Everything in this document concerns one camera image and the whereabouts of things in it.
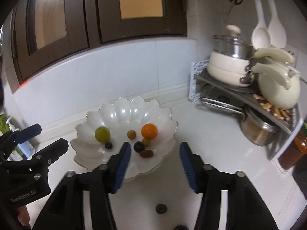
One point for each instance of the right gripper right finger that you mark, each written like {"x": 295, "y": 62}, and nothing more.
{"x": 245, "y": 207}

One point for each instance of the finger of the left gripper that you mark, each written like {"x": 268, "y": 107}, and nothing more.
{"x": 27, "y": 134}
{"x": 41, "y": 160}

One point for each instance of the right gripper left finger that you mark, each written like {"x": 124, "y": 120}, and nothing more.
{"x": 64, "y": 208}

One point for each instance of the dark plum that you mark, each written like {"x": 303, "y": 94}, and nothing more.
{"x": 181, "y": 227}
{"x": 138, "y": 147}

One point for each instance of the green apple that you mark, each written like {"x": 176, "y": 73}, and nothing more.
{"x": 102, "y": 134}

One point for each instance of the small yellow-brown fruit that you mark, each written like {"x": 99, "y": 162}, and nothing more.
{"x": 146, "y": 142}
{"x": 131, "y": 134}

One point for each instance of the orange tangerine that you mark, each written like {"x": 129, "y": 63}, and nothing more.
{"x": 149, "y": 131}

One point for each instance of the person's left hand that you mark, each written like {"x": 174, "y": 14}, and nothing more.
{"x": 23, "y": 215}

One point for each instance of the green dish soap bottle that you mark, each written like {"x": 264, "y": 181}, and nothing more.
{"x": 7, "y": 144}

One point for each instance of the white pump lotion bottle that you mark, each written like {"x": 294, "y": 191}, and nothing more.
{"x": 22, "y": 151}

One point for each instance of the blueberry left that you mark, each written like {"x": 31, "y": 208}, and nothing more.
{"x": 108, "y": 145}

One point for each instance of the blueberry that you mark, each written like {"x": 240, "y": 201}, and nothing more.
{"x": 161, "y": 208}
{"x": 108, "y": 145}

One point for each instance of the glass jar of red sauce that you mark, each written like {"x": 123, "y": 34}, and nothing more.
{"x": 295, "y": 151}

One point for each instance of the stainless steel pot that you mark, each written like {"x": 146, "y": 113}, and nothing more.
{"x": 257, "y": 128}

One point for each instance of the blueberry right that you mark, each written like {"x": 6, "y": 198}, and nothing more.
{"x": 161, "y": 208}

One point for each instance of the grey corner shelf rack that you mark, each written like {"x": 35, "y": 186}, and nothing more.
{"x": 200, "y": 80}

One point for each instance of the white scalloped fruit bowl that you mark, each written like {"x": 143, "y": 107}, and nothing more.
{"x": 119, "y": 118}

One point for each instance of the steel pan lid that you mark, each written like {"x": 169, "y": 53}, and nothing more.
{"x": 218, "y": 101}

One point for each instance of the cream ceramic kettle pot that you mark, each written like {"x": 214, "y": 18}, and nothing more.
{"x": 278, "y": 81}

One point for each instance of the cream pot with glass lid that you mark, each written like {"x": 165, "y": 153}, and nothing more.
{"x": 229, "y": 59}

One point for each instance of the white rice spoon left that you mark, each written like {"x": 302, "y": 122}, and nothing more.
{"x": 260, "y": 37}

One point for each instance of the white rice spoon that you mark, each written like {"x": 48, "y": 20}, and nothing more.
{"x": 260, "y": 37}
{"x": 276, "y": 29}

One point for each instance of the white rice spoon right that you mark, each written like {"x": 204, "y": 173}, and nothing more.
{"x": 276, "y": 29}

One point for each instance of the black scissors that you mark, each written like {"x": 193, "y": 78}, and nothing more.
{"x": 229, "y": 6}

